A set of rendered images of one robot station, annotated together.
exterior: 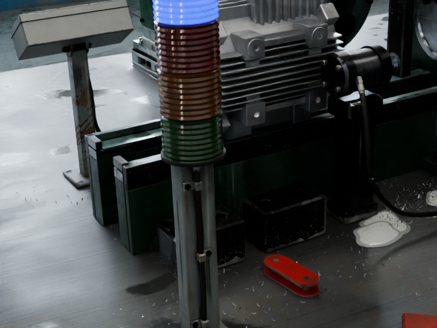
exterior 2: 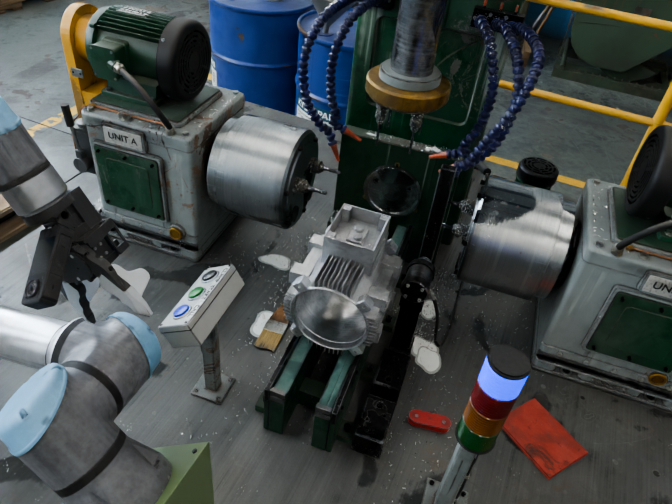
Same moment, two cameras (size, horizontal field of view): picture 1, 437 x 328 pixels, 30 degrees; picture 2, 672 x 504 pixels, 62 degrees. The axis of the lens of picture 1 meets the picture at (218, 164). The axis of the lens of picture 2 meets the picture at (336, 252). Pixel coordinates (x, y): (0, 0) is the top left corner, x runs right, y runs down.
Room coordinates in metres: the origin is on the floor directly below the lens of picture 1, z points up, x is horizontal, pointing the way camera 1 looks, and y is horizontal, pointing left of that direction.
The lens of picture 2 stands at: (0.55, 0.57, 1.80)
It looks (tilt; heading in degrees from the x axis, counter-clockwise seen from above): 40 degrees down; 314
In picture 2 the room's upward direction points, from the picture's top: 7 degrees clockwise
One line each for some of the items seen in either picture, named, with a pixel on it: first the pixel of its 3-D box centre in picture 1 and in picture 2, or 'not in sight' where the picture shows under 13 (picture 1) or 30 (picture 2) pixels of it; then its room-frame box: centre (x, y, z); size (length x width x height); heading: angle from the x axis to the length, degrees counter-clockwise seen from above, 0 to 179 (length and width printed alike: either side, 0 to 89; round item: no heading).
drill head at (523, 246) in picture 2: not in sight; (523, 241); (0.96, -0.46, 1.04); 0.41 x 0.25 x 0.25; 29
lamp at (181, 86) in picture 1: (190, 88); (486, 411); (0.73, 0.02, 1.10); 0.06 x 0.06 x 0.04
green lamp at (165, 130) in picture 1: (192, 133); (478, 428); (0.73, 0.02, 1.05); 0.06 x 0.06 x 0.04
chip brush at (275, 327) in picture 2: not in sight; (280, 318); (1.27, -0.02, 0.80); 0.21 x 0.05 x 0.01; 121
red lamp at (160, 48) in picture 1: (187, 41); (494, 393); (0.73, 0.02, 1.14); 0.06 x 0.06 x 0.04
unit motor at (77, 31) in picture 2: not in sight; (136, 102); (1.79, 0.04, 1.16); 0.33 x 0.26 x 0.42; 29
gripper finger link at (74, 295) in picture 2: not in sight; (88, 292); (1.25, 0.39, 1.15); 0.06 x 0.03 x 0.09; 119
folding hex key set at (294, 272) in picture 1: (291, 275); (429, 421); (0.86, -0.08, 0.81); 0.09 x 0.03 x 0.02; 37
